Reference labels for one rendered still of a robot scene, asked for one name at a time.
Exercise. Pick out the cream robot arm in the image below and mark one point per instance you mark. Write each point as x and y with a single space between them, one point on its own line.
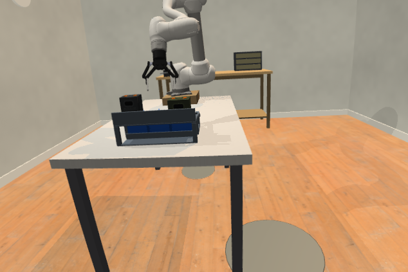
161 32

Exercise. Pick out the grey metal shelf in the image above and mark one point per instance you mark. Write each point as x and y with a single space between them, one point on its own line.
156 117

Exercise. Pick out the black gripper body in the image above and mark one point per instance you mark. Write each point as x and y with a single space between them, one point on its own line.
159 56

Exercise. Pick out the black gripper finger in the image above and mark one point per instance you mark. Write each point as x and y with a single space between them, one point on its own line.
171 74
150 73

